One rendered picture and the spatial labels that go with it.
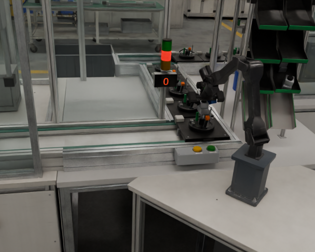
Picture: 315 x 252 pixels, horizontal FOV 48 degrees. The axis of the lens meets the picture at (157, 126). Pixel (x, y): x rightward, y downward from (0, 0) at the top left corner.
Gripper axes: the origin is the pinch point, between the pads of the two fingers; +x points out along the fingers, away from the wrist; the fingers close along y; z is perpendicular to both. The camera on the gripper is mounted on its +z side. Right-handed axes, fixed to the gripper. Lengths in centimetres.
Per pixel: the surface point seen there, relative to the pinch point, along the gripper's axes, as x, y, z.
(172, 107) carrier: 27.4, 9.5, 11.3
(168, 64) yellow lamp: -8.6, 18.0, 17.8
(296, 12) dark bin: -33, -45, 30
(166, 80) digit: -2.1, 18.4, 12.3
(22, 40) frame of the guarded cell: -43, 82, 6
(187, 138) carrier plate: 4.2, 10.5, -18.5
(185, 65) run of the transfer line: 85, -23, 81
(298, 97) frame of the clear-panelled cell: 54, -95, 30
